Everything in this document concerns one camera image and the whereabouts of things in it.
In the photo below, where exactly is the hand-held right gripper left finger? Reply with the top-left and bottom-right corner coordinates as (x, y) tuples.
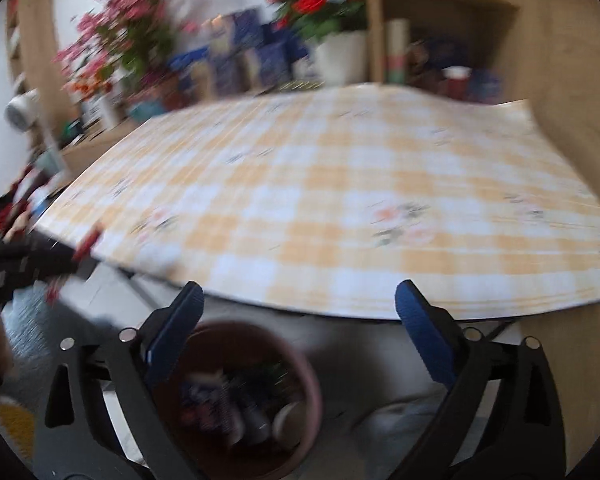
(32, 281), (206, 480)

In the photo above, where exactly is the red paper cup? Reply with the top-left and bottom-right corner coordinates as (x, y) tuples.
(442, 66), (469, 101)

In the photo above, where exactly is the checked floral tablecloth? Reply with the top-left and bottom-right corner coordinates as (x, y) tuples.
(32, 84), (600, 322)

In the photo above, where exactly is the light blue trouser leg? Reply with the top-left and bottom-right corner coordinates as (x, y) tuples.
(352, 395), (452, 462)

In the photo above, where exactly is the white ribbed vase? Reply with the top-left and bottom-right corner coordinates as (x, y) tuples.
(97, 92), (119, 129)

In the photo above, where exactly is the small light blue box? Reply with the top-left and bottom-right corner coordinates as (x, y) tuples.
(467, 70), (501, 104)

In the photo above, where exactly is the pink blossom plant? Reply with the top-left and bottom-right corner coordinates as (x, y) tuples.
(55, 0), (207, 92)

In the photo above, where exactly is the silver blue gift box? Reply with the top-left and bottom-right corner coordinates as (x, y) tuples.
(252, 42), (289, 86)
(207, 10), (264, 54)
(211, 52), (251, 97)

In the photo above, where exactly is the white square flower pot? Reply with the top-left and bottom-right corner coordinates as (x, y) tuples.
(312, 30), (369, 86)

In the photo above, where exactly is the blue tissue box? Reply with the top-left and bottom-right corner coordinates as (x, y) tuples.
(170, 50), (211, 72)

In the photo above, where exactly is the fluffy patterned floor mat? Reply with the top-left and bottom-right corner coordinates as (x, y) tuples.
(0, 397), (36, 462)

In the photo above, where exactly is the blue white carton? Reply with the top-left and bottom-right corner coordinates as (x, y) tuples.
(292, 50), (316, 81)

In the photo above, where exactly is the stack of pastel paper cups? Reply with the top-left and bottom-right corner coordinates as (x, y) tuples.
(385, 17), (412, 86)

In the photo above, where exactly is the dark blue gift box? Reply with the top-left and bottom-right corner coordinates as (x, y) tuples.
(420, 37), (469, 69)

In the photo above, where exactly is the low wooden cabinet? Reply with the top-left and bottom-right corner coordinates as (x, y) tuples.
(60, 115), (147, 167)

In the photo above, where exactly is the red rose plant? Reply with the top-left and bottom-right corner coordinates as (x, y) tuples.
(267, 0), (371, 44)

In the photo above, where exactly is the teal patterned box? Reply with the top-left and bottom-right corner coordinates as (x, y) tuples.
(130, 100), (166, 121)

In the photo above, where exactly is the red white checked cloth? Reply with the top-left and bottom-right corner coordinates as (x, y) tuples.
(0, 165), (47, 242)

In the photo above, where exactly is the narrow wooden wall shelf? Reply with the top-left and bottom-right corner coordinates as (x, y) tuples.
(5, 0), (67, 111)

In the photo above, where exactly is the tall wooden shelf unit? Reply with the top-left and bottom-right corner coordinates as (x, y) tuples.
(365, 0), (542, 107)

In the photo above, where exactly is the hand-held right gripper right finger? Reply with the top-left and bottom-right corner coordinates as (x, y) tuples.
(392, 280), (567, 480)

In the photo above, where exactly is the white standing fan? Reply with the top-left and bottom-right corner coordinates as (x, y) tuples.
(5, 89), (64, 162)

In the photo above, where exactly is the brown plastic bin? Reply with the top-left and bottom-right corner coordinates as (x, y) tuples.
(147, 321), (324, 479)

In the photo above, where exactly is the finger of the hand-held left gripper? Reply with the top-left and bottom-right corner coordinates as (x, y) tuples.
(24, 237), (83, 283)

